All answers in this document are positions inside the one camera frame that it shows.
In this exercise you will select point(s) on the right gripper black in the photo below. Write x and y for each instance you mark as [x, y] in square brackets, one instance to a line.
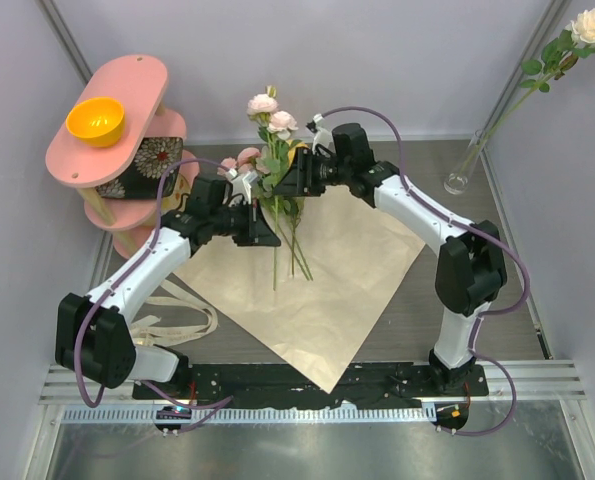
[300, 179]

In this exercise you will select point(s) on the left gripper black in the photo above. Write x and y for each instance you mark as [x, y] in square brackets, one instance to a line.
[257, 233]

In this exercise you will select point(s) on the pink flower stem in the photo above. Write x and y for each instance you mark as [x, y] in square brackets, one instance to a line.
[268, 168]
[275, 127]

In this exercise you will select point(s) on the orange wrapping paper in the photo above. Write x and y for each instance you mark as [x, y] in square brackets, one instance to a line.
[358, 257]

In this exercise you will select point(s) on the cream printed ribbon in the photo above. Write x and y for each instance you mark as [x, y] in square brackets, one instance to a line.
[175, 318]

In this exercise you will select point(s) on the white flower stem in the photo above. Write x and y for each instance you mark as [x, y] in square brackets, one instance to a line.
[575, 42]

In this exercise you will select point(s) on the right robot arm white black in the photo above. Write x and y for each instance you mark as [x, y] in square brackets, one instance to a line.
[470, 268]

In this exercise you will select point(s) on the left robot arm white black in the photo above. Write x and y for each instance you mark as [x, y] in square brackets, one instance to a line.
[93, 336]

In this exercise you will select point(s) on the clear glass vase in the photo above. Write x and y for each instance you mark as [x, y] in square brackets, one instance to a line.
[458, 180]

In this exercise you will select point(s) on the yellow flower stem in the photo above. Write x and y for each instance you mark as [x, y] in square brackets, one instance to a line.
[292, 211]

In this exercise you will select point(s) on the round cream patterned plate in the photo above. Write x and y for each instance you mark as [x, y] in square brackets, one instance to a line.
[176, 200]

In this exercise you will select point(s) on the black floral square plate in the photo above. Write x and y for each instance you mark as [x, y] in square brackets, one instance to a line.
[140, 181]

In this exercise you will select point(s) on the pink wooden tiered shelf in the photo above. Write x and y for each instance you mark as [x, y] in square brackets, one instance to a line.
[139, 82]

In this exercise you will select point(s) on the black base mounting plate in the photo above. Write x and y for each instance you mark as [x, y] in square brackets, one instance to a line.
[375, 385]

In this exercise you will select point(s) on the yellow plastic bowl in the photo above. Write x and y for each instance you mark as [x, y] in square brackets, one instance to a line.
[98, 122]

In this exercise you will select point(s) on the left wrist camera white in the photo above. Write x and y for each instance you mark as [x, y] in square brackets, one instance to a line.
[242, 184]

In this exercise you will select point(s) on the white slotted cable duct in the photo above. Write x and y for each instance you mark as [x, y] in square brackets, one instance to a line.
[162, 414]

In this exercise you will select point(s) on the aluminium frame rail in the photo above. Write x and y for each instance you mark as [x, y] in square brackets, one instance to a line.
[533, 380]

